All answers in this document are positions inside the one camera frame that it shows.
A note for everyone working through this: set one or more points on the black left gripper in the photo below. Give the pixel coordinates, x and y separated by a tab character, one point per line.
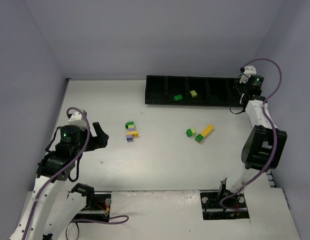
95	139

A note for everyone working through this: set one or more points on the lime green lego brick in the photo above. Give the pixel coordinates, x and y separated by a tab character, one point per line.
192	131

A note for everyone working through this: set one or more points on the dark green lego brick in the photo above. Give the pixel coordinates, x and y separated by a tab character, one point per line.
189	132

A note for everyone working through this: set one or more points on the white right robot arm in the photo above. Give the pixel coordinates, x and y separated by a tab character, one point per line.
265	144

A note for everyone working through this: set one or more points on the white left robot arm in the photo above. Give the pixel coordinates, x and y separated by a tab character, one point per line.
36	223

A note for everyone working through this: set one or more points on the purple lego lower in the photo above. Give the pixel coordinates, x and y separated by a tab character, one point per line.
129	138

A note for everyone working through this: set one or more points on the green curved lego top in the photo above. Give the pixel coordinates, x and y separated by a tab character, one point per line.
129	123

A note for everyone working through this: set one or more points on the yellow curved lego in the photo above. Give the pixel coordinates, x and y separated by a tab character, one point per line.
133	133

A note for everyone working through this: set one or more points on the black compartment tray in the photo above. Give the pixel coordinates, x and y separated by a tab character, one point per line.
211	91

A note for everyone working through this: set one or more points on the green lego in tray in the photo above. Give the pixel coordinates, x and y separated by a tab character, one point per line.
178	97

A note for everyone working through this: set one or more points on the yellow long lego brick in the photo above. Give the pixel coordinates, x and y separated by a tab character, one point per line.
205	132

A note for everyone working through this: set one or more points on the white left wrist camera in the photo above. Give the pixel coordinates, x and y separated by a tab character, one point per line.
77	119

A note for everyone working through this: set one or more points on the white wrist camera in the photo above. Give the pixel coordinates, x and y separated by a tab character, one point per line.
246	72
77	119

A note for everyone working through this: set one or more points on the left base mount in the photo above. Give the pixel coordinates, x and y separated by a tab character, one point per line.
99	202

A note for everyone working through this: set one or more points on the base mount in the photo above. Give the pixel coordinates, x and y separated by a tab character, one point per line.
99	202
233	208

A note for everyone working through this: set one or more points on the right base mount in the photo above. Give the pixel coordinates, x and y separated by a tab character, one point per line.
233	208

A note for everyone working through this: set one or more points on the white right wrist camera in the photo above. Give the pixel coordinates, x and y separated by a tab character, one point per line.
246	72

